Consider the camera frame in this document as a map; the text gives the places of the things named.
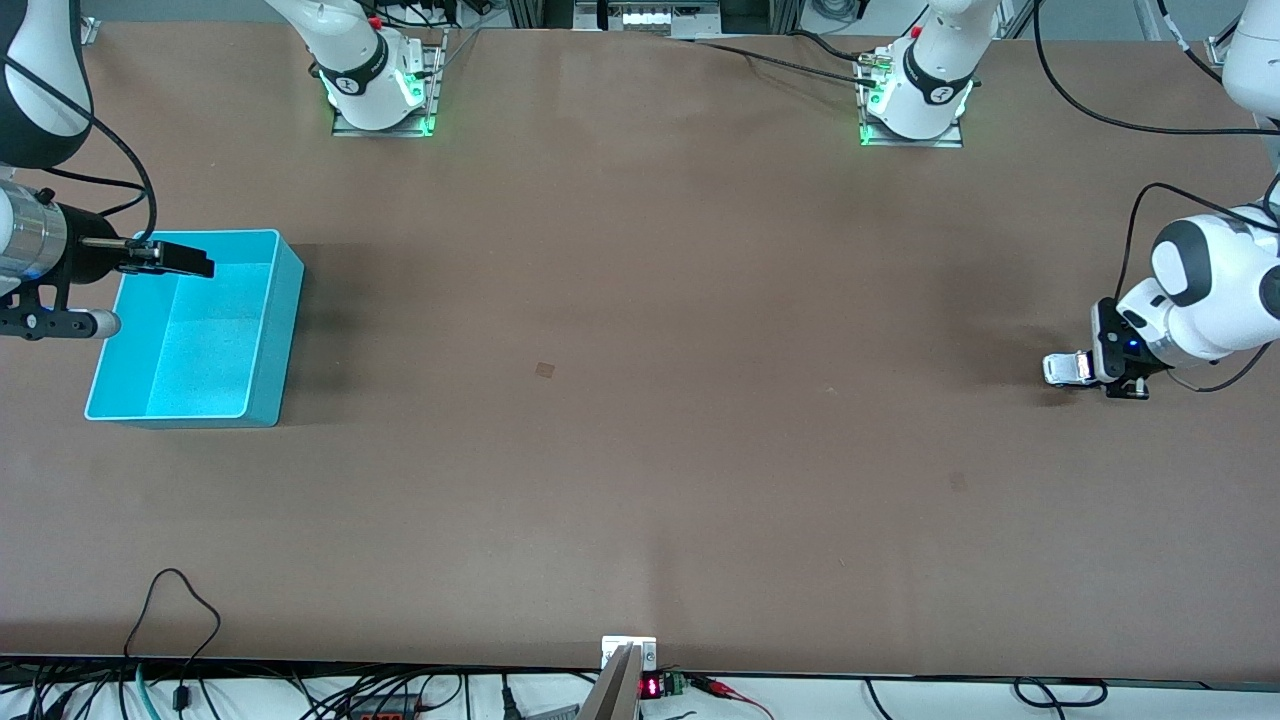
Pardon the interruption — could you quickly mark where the white toy jeep black roof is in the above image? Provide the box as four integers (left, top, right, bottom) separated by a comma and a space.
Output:
1042, 349, 1099, 387

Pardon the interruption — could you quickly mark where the turquoise plastic bin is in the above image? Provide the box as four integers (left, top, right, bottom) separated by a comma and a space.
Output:
84, 229, 305, 429

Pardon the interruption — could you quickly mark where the red clip lead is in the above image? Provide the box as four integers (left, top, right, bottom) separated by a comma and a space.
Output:
690, 675, 776, 720

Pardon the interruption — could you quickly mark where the grey control box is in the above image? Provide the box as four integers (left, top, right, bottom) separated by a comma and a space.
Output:
575, 0, 723, 39

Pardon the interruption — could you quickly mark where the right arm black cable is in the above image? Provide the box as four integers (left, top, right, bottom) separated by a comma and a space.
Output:
0, 55, 159, 246

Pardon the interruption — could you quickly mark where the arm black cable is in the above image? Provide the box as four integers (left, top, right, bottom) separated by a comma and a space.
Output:
0, 55, 159, 246
1033, 0, 1280, 393

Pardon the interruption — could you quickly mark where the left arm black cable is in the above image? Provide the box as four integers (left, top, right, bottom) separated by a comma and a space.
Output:
1033, 0, 1280, 393

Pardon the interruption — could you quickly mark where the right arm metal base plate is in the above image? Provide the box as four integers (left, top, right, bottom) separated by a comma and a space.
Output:
332, 30, 446, 138

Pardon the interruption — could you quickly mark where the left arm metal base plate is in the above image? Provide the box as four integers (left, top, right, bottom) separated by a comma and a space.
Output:
858, 50, 964, 149

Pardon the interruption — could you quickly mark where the black coiled cable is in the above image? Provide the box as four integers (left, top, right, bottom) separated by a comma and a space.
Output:
1013, 677, 1109, 710

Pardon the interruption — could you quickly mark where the thin black looped cable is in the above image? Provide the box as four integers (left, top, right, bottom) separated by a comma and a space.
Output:
122, 568, 222, 713

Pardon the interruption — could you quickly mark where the black cable on table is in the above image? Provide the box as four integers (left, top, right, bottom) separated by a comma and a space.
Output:
668, 30, 883, 89

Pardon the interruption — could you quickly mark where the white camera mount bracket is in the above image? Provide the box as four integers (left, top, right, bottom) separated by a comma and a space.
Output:
601, 635, 658, 673

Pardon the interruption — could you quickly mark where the grey camera mount bar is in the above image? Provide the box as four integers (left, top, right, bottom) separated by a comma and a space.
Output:
578, 644, 642, 720

